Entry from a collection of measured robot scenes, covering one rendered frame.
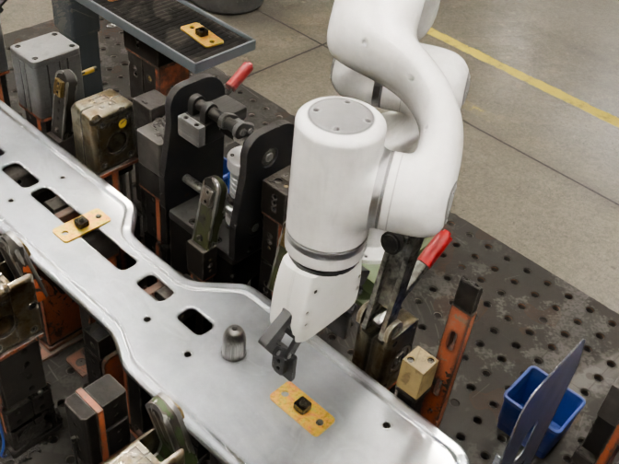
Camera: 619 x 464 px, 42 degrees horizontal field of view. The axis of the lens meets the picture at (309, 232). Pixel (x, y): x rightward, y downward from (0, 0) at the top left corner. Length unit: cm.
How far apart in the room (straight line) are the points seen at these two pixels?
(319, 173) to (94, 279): 54
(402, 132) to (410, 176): 67
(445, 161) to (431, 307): 89
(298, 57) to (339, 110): 309
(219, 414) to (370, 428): 19
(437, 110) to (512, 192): 244
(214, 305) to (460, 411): 53
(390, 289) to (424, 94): 34
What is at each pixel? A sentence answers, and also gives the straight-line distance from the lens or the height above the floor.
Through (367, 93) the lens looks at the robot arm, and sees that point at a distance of 136.
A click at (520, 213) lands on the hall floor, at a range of 310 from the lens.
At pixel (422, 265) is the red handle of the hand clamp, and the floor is 112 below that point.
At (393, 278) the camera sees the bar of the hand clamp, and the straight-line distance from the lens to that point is 102.
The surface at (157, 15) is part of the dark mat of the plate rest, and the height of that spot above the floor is 116.
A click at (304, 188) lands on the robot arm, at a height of 137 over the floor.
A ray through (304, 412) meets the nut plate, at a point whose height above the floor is 101.
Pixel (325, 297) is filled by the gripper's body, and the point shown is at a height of 123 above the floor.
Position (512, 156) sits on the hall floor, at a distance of 340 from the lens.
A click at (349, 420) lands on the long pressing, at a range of 103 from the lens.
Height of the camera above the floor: 183
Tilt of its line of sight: 41 degrees down
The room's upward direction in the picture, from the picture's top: 7 degrees clockwise
